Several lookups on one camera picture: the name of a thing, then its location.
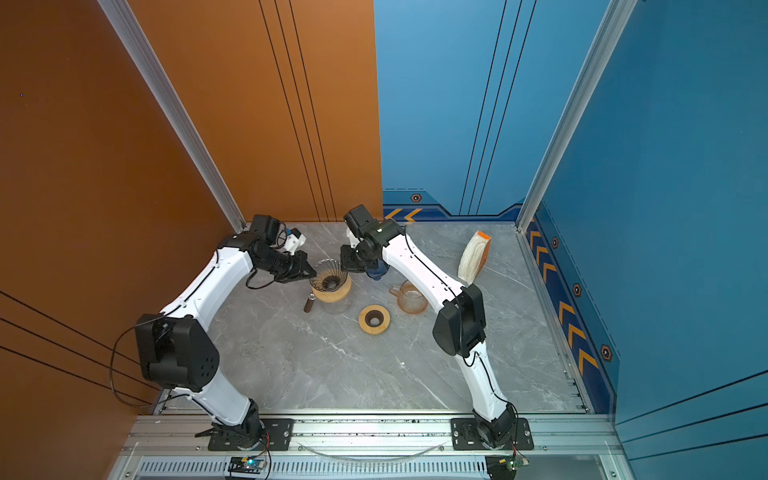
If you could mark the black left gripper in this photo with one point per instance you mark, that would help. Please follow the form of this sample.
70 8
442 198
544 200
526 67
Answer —
301 266

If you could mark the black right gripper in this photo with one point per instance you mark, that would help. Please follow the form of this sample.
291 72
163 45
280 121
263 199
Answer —
347 263

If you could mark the wooden dripper ring stand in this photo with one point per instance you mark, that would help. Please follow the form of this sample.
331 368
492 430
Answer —
338 294

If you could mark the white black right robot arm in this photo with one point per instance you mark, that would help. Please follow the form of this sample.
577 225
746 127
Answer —
459 328

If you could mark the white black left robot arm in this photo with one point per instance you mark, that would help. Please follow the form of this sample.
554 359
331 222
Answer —
175 350

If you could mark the blue glass ribbed dripper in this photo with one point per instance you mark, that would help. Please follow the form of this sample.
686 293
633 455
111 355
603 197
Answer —
378 273

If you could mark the orange coffee filter box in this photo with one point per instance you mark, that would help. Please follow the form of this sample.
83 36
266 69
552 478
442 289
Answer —
480 244

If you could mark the orange glass pitcher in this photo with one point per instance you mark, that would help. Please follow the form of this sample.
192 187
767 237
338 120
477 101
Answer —
409 299

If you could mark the green circuit board left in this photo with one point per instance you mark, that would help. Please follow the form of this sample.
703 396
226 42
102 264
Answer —
247 467

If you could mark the green circuit board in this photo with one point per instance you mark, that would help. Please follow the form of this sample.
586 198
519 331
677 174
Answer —
247 467
505 467

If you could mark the green circuit board right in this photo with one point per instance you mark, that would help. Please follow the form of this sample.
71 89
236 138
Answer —
505 467

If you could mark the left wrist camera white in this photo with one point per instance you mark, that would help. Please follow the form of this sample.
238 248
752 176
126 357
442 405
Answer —
294 241

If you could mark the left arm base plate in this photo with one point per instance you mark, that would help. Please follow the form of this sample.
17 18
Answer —
273 434

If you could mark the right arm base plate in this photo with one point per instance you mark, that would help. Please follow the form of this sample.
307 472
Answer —
465 436

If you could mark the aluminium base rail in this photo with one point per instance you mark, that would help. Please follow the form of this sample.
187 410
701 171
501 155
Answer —
377 445

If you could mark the aluminium corner post left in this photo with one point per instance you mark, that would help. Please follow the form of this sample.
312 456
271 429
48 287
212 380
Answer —
127 27

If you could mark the aluminium corner post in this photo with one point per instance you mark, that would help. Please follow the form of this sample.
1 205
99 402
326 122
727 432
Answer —
608 34
127 27

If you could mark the aluminium corner post right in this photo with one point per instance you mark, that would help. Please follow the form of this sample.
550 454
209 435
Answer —
608 34

